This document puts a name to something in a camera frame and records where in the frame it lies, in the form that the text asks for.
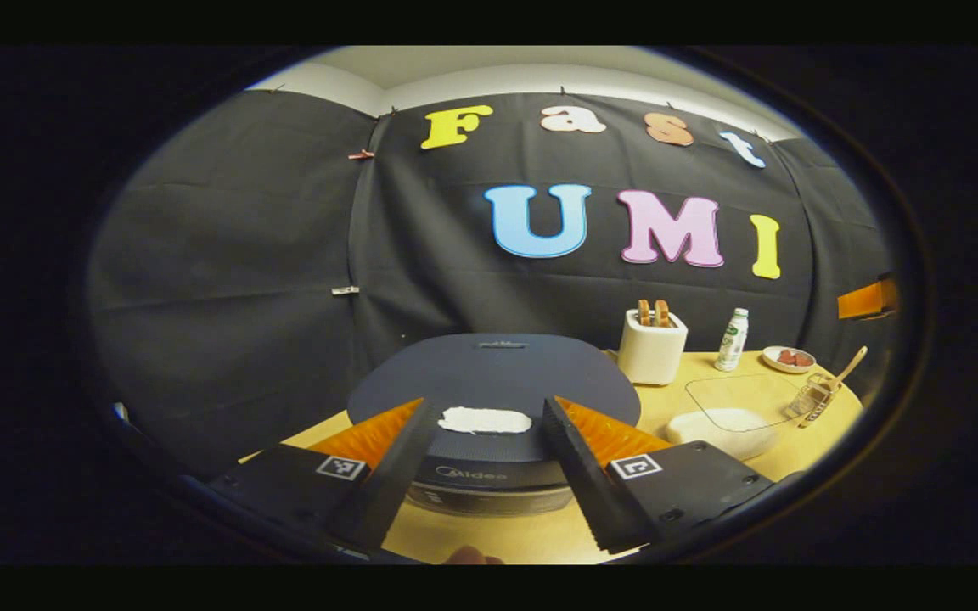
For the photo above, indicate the white drink bottle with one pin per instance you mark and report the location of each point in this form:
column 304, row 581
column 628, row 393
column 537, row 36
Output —
column 731, row 344

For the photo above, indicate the toasted bread slice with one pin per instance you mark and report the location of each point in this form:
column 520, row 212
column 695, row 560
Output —
column 643, row 312
column 663, row 313

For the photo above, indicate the red clothespin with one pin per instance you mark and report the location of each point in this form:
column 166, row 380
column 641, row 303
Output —
column 362, row 154

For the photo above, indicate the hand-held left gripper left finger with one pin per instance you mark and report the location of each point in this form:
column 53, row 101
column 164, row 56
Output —
column 396, row 475

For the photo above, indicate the white rice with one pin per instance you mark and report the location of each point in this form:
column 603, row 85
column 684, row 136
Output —
column 722, row 433

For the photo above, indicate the red meat slice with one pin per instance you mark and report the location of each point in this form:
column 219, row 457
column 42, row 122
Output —
column 804, row 360
column 786, row 357

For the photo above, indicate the dark blue rice cooker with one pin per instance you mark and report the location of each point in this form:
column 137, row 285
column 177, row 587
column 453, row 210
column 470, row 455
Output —
column 489, row 373

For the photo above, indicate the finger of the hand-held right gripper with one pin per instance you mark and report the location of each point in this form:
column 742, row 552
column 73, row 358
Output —
column 862, row 299

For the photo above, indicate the white toaster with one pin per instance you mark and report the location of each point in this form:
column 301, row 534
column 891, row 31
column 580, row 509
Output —
column 650, row 352

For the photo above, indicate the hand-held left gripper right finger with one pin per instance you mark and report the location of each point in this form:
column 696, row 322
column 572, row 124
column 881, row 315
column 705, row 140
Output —
column 578, row 484

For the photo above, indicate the black backdrop cloth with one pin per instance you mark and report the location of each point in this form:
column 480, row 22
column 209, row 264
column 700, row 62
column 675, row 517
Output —
column 243, row 271

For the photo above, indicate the white round plate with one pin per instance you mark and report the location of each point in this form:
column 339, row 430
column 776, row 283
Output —
column 769, row 362

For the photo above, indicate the wooden spoon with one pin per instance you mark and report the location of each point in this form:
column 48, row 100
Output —
column 854, row 361

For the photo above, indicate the clear chopstick holder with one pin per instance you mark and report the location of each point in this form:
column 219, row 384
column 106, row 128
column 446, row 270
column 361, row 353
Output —
column 807, row 399

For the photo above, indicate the clear plastic box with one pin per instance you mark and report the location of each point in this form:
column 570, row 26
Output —
column 744, row 395

